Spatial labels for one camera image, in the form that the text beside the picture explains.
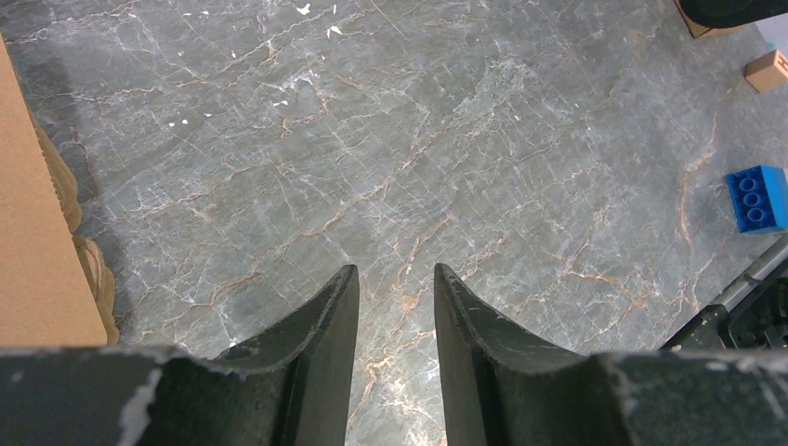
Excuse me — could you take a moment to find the wooden letter H block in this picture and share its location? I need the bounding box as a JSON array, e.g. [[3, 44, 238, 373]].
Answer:
[[744, 49, 787, 93]]

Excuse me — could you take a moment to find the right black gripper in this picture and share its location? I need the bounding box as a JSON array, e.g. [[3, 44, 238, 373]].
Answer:
[[679, 0, 787, 29]]

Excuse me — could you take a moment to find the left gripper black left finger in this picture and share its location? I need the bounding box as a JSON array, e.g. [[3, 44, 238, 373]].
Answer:
[[1, 265, 360, 445]]

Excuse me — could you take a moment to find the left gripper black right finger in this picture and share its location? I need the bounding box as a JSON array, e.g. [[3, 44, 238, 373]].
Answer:
[[433, 264, 787, 445]]

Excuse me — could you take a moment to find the stack of cardboard blanks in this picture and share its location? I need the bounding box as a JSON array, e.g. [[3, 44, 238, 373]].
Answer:
[[1, 48, 119, 348]]

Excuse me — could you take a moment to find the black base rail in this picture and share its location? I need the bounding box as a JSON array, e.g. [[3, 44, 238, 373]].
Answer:
[[663, 236, 787, 350]]

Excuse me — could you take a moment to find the brown cardboard box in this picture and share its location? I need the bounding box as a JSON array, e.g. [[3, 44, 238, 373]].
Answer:
[[674, 0, 745, 39]]

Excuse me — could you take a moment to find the blue block near base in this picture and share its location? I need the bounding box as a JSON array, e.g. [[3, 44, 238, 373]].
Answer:
[[726, 164, 787, 234]]

